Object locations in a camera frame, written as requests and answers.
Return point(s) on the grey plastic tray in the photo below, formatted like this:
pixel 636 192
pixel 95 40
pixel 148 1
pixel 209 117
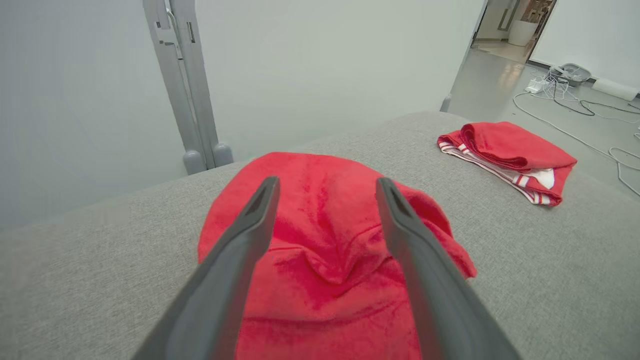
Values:
pixel 572 75

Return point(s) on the white waste bin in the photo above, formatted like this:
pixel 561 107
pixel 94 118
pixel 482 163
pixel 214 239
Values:
pixel 522 34

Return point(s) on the white power strip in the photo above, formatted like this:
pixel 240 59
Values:
pixel 535 86

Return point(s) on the white roll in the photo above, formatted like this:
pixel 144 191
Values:
pixel 615 90

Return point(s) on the red shorts with white trim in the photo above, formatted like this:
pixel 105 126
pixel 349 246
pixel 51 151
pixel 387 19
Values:
pixel 325 225

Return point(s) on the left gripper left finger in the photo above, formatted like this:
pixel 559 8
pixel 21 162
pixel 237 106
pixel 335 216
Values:
pixel 215 310

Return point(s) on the red Bulls 23 jersey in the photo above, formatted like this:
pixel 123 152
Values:
pixel 510 142

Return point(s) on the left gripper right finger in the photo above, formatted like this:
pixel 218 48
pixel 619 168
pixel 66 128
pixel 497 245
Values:
pixel 440 310

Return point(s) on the grey partition post, two feet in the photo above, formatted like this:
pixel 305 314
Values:
pixel 187 85

